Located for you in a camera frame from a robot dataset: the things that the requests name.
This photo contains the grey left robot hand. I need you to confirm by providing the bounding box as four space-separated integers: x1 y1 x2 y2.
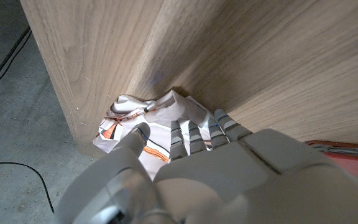
53 108 358 224

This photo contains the beige orange patterned cloth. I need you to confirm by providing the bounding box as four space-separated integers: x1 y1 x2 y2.
92 90 220 181

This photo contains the red swiss knife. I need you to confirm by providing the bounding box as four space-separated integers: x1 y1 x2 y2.
305 139 358 187

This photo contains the black floor cable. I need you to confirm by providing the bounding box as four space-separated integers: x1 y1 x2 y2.
0 161 55 214
0 26 32 105

